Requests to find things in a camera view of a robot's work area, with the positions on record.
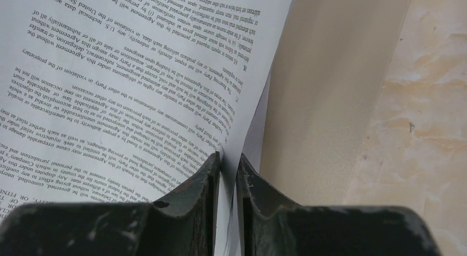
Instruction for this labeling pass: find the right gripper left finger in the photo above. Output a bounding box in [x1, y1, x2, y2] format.
[1, 152, 220, 255]

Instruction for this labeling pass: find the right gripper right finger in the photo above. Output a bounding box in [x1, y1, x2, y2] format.
[236, 156, 441, 255]

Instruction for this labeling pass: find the white printed paper stack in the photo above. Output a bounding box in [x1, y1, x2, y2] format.
[1, 0, 293, 255]

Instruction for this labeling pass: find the brown paper folder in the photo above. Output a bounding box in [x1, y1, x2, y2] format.
[260, 0, 410, 205]

